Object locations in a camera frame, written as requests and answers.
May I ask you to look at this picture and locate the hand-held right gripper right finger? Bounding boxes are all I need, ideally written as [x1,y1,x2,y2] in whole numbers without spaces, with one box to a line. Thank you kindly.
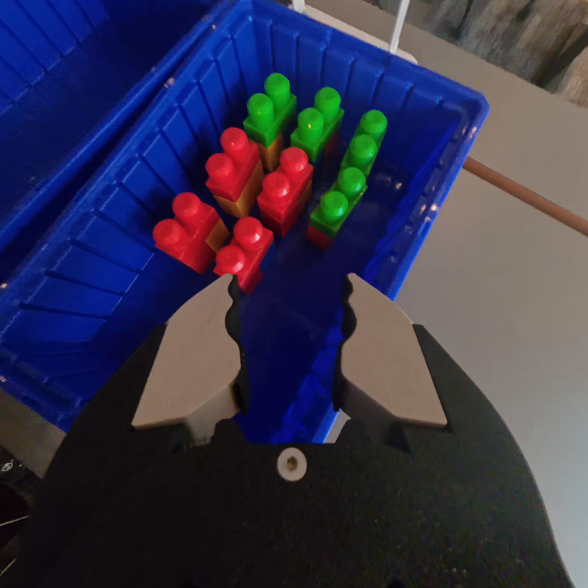
[333,273,449,451]

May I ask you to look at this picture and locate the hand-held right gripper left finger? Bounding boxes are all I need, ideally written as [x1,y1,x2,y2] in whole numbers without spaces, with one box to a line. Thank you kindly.
[132,273,249,446]

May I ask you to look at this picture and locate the blue plastic bin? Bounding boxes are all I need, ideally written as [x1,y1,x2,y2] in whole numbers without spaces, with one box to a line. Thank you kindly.
[0,0,490,446]
[0,0,239,276]

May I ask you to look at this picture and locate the green building block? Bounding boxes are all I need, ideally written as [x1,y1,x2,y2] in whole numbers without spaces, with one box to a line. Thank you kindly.
[342,110,388,175]
[244,72,297,148]
[291,87,345,164]
[309,167,368,235]

